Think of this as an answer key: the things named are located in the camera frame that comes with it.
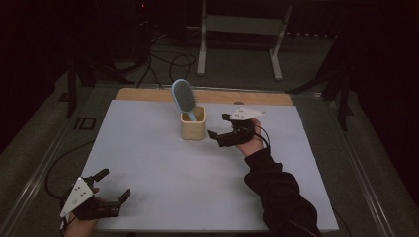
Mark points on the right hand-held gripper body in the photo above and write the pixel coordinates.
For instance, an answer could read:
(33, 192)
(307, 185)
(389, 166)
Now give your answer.
(238, 135)

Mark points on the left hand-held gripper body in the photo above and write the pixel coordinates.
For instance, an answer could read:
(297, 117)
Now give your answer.
(79, 196)

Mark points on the beige square cup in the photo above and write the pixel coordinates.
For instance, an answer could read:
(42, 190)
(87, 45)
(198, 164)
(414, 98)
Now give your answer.
(192, 130)

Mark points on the light blue hairbrush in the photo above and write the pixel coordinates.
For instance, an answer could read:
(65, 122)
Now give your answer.
(183, 94)

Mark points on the person's right hand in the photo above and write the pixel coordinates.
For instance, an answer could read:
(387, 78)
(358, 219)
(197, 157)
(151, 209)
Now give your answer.
(253, 146)

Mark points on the person's left hand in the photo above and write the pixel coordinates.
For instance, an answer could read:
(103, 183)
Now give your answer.
(79, 228)

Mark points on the white table mat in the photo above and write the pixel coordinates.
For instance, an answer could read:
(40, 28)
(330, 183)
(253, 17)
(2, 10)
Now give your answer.
(164, 171)

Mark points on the black metal stand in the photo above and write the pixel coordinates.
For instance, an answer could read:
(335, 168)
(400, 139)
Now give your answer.
(342, 85)
(74, 85)

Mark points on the white metal stand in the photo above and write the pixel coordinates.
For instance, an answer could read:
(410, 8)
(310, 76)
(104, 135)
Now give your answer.
(242, 24)

